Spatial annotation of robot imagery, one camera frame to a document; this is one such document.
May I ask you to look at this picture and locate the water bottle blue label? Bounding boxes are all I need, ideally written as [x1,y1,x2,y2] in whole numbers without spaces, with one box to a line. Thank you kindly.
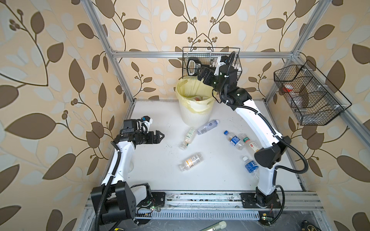
[242,156,259,181]

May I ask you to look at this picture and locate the yellow bin liner bag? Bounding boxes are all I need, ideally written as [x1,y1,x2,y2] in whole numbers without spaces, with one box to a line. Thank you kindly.
[175,79,215,114]

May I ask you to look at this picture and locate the clear bottle yellow label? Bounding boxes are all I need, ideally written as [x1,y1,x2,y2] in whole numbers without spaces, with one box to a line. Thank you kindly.
[179,153,203,171]

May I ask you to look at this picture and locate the clear bottle blue label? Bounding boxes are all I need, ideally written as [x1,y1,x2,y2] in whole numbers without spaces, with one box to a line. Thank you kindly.
[224,131,243,150]

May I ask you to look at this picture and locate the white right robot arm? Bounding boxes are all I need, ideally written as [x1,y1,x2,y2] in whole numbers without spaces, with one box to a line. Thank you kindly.
[195,63,309,208]

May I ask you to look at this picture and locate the red capped jar in basket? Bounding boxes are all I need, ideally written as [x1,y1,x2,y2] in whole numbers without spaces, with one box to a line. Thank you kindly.
[282,84,294,93]

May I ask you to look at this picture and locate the white ribbed trash bin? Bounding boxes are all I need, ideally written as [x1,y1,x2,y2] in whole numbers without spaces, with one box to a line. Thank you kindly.
[178,98,215,127]

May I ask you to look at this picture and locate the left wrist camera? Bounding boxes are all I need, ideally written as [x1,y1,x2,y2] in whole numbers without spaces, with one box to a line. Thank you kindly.
[141,116,153,131]

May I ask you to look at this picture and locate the small bottle green white label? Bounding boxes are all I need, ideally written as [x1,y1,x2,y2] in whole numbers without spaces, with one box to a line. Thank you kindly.
[179,128,197,150]

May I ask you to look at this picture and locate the capless bottle green red label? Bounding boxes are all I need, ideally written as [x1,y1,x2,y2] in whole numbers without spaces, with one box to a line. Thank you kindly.
[240,133,261,154]

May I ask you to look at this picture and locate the metal base rail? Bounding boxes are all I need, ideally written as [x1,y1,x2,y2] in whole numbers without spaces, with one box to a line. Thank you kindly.
[144,190,324,211]

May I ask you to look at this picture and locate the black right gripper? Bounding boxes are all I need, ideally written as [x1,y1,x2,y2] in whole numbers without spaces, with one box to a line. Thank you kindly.
[199,66,228,99]

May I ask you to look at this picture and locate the black wire basket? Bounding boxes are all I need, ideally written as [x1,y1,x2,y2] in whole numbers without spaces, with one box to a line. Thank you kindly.
[274,60,352,126]
[182,46,242,80]

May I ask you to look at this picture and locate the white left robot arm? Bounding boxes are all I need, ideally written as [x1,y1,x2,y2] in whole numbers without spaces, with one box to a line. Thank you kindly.
[91,131,165,231]

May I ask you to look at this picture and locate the black wire basket right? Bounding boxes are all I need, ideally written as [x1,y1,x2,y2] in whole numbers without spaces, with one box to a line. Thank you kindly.
[274,60,352,126]

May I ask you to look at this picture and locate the black wire basket back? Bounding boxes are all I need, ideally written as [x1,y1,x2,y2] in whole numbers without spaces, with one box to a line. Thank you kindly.
[182,46,242,80]

